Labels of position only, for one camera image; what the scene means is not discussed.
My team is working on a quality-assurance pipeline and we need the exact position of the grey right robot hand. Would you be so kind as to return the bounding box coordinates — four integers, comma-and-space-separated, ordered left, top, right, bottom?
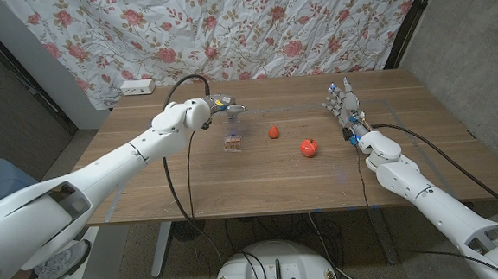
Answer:
321, 75, 374, 144

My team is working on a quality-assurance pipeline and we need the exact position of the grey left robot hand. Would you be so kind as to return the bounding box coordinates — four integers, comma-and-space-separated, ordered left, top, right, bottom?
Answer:
205, 92, 247, 119

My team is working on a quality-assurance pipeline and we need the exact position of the clear eyeshadow palette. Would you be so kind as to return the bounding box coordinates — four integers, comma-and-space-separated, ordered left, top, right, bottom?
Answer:
222, 121, 245, 154

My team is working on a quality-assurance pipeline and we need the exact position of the red toy tomato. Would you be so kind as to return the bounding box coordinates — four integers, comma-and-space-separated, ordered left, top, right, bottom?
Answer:
299, 137, 319, 160

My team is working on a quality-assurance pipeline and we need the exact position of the floral backdrop cloth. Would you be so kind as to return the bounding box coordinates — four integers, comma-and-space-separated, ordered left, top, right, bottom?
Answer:
0, 0, 433, 116

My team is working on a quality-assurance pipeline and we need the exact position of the white power strip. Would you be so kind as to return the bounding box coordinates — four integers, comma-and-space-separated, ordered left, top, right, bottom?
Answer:
119, 78, 157, 97

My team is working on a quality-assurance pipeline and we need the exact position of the black backdrop pole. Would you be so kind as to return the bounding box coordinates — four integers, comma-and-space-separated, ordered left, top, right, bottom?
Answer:
380, 0, 447, 71

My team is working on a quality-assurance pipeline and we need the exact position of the black round floor fan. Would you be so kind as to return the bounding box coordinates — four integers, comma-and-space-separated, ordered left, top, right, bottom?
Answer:
170, 219, 208, 244

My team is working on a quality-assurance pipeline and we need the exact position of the white table leg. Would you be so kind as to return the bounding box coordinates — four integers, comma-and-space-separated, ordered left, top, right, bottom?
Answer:
148, 221, 176, 279
367, 206, 401, 266

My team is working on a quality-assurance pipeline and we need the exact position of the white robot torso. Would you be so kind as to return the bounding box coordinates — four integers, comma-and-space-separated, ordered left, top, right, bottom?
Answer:
211, 236, 340, 279

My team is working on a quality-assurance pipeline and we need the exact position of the grey sneaker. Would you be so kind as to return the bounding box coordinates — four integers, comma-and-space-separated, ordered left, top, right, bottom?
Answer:
12, 238, 94, 279

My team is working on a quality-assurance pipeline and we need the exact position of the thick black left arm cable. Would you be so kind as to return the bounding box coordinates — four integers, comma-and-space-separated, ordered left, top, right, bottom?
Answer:
156, 73, 223, 270

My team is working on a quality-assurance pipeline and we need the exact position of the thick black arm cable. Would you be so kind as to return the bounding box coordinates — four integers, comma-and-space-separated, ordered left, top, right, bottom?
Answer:
371, 116, 498, 232
156, 73, 223, 270

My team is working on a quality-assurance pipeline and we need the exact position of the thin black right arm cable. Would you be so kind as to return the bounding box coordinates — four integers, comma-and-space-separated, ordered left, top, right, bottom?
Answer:
354, 143, 372, 212

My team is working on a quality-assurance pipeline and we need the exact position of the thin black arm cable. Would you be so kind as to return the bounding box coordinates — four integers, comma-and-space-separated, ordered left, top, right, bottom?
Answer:
183, 129, 203, 223
354, 143, 372, 212

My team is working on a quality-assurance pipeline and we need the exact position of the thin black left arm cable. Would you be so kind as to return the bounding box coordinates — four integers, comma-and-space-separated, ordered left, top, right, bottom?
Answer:
183, 129, 203, 223

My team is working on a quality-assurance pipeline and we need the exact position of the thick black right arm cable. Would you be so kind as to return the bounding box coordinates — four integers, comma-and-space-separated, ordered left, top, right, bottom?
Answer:
371, 116, 498, 232

